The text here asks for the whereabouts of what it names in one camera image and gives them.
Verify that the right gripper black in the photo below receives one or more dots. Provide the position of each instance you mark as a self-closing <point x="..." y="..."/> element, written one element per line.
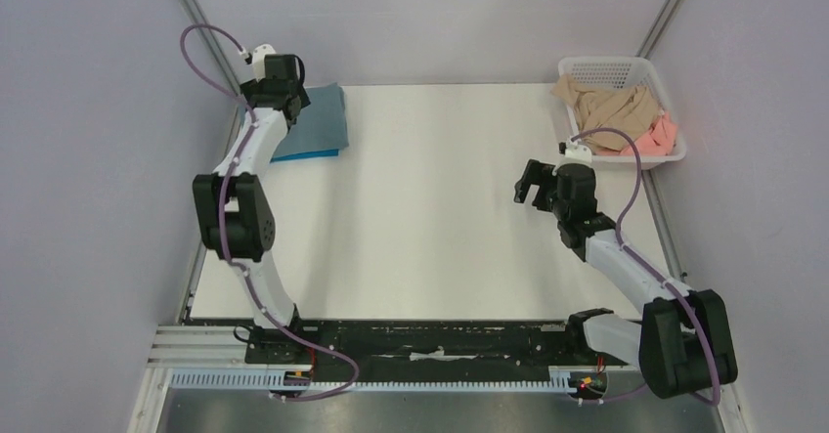
<point x="541" y="191"/>

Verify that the pink t shirt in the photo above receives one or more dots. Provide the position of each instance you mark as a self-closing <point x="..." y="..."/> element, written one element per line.
<point x="661" y="137"/>

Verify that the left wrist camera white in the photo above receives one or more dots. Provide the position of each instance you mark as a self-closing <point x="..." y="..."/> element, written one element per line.
<point x="262" y="54"/>

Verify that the aluminium frame post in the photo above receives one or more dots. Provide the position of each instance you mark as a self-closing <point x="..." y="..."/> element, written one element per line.
<point x="212" y="41"/>
<point x="658" y="28"/>

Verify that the white plastic laundry basket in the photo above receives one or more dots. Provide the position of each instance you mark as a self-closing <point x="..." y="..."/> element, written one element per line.
<point x="614" y="73"/>

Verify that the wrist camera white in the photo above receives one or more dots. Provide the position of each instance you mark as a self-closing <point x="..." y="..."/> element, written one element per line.
<point x="575" y="153"/>
<point x="262" y="54"/>

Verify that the right aluminium frame post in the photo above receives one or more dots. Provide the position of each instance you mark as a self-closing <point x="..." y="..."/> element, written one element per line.
<point x="658" y="28"/>

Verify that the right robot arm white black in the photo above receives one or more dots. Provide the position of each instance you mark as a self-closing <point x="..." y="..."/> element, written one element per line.
<point x="682" y="343"/>

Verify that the beige t shirt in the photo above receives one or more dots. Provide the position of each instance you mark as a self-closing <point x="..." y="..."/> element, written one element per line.
<point x="630" y="110"/>

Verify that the left aluminium frame post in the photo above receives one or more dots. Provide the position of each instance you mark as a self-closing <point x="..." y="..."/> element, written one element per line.
<point x="212" y="41"/>

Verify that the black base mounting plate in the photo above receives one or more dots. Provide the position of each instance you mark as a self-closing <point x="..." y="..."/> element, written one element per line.
<point x="409" y="351"/>

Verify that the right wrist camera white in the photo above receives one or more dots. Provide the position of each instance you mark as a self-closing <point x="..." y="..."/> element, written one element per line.
<point x="575" y="153"/>

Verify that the white cable duct strip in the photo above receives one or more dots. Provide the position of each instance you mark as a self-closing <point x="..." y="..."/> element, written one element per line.
<point x="274" y="380"/>

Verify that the grey-blue t shirt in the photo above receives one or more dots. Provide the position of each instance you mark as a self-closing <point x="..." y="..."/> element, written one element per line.
<point x="320" y="126"/>

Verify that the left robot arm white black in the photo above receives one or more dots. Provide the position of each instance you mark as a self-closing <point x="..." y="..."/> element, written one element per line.
<point x="233" y="213"/>

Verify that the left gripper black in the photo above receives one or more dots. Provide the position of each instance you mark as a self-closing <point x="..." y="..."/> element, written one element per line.
<point x="253" y="88"/>

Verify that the folded bright blue t shirt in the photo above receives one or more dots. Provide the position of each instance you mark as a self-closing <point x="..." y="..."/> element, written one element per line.
<point x="305" y="155"/>

